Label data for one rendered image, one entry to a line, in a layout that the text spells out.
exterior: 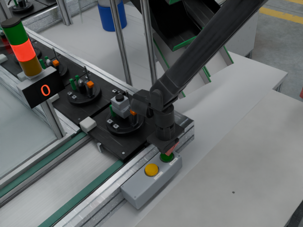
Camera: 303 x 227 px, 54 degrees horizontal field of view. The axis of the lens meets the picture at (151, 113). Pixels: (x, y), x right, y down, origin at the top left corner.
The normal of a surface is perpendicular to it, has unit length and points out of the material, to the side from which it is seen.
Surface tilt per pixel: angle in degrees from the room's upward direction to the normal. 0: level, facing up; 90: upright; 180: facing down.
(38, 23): 90
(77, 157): 0
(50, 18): 90
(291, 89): 0
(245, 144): 0
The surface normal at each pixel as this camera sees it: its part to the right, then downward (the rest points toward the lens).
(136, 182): -0.11, -0.72
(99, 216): 0.71, 0.43
